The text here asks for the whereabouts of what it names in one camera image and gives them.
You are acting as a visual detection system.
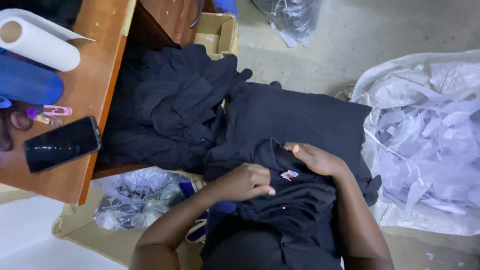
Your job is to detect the person's left hand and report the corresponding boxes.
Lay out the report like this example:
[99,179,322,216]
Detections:
[210,163,277,202]

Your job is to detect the person's right hand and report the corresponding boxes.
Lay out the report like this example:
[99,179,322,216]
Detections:
[283,142,351,178]

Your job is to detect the black garment with small label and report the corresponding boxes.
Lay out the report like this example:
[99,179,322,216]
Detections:
[203,81,382,256]

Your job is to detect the person's dark clothing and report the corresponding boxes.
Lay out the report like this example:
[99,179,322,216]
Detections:
[200,200,344,270]

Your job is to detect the pile of black garments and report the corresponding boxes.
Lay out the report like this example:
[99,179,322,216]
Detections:
[103,43,253,174]

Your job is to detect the clear printed plastic bag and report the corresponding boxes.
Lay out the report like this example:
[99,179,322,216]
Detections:
[92,167,192,231]

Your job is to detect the white paper scrap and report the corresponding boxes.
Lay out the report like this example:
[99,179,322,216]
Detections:
[279,31,298,48]

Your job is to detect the open cardboard box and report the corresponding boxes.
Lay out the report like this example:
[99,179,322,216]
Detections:
[194,13,239,61]

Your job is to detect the large bag of paper scraps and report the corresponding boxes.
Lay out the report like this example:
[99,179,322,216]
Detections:
[336,50,480,236]

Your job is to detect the dark plastic bag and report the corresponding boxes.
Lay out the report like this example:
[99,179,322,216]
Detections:
[251,0,323,46]

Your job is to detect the wooden table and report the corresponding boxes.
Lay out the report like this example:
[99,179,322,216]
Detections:
[0,0,216,206]

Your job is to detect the black smartphone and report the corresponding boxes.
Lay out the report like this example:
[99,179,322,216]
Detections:
[23,116,103,174]

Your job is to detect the pink plastic clip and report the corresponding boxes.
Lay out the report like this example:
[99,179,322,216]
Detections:
[43,105,73,116]

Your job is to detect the small purple transparent item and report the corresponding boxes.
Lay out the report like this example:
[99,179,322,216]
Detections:
[27,109,63,127]

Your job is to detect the blue fabric roll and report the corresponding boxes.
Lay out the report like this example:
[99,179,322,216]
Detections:
[0,49,64,106]

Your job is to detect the white paper roll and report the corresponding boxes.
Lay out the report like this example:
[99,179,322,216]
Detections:
[0,9,95,72]

